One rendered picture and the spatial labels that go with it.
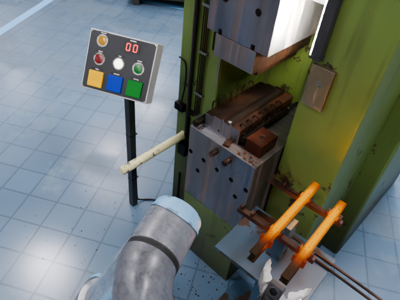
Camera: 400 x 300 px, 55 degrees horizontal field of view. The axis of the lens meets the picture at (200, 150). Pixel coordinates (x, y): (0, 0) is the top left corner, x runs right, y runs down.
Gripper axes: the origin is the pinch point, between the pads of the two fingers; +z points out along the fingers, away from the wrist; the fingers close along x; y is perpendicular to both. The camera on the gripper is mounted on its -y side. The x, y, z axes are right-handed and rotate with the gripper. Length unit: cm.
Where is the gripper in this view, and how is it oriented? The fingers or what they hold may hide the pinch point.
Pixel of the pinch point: (291, 272)
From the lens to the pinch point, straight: 130.2
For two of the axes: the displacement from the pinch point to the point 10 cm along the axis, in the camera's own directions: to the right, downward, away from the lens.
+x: 7.6, 4.8, -4.4
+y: -0.9, 7.4, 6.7
